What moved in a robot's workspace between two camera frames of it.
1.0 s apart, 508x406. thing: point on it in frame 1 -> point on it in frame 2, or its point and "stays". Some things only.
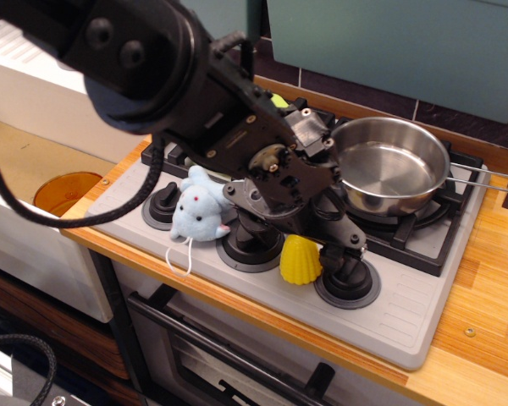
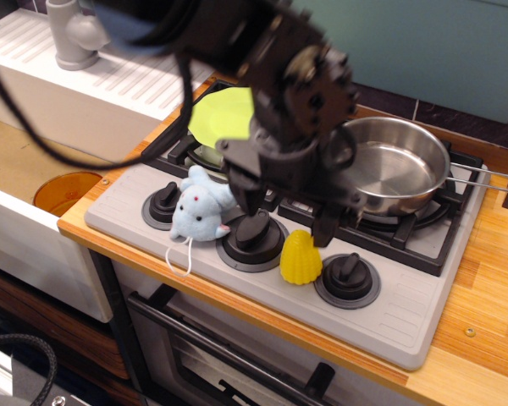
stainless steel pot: x=391 y=166 stays
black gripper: x=284 y=152 -> x=300 y=96
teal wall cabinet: x=464 y=55 stays
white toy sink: x=42 y=122 stays
